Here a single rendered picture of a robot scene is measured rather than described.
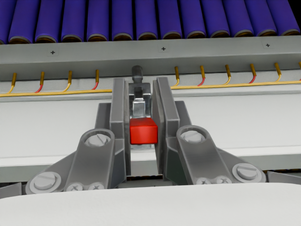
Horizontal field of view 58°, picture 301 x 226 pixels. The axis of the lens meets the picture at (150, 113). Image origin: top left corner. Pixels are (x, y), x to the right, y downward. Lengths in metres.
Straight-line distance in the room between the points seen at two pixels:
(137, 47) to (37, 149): 0.10
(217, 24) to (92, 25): 0.10
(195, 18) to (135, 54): 0.07
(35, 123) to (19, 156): 0.03
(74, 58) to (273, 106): 0.16
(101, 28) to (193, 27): 0.08
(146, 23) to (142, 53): 0.03
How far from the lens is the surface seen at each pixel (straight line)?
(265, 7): 0.27
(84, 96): 0.21
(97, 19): 0.24
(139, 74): 0.20
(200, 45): 0.22
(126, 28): 0.23
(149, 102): 0.19
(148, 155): 0.19
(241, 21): 0.25
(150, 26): 0.23
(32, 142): 0.21
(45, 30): 0.24
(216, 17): 0.25
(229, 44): 0.23
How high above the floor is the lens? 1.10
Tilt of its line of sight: 43 degrees down
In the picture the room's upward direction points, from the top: 2 degrees clockwise
